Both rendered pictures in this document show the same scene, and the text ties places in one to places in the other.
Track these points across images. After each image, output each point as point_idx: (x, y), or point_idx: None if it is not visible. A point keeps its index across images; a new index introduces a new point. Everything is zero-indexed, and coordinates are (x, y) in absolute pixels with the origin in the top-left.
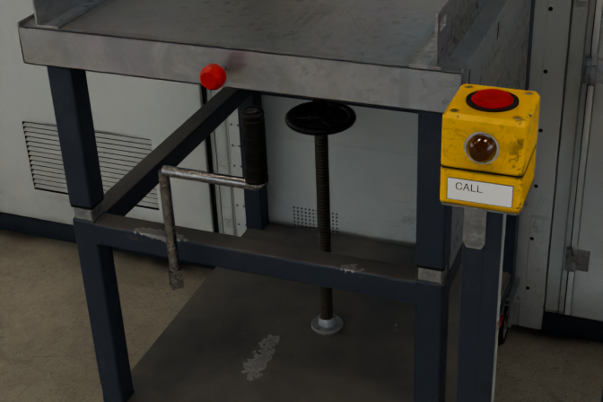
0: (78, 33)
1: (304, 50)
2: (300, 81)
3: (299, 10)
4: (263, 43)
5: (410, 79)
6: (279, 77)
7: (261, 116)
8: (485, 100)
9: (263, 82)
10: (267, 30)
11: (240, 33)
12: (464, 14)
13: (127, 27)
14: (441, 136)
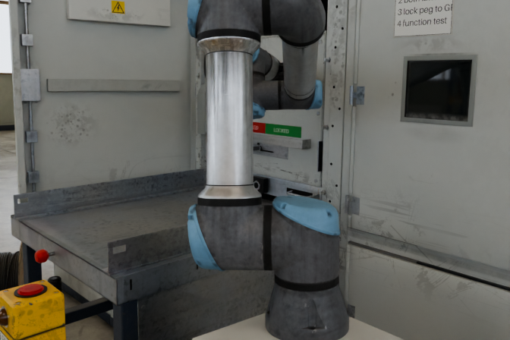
0: (23, 224)
1: (79, 251)
2: (73, 267)
3: (121, 233)
4: (72, 244)
5: (102, 278)
6: (67, 263)
7: (55, 282)
8: (22, 289)
9: (64, 264)
10: (87, 239)
11: (74, 237)
12: (165, 250)
13: (42, 225)
14: (119, 316)
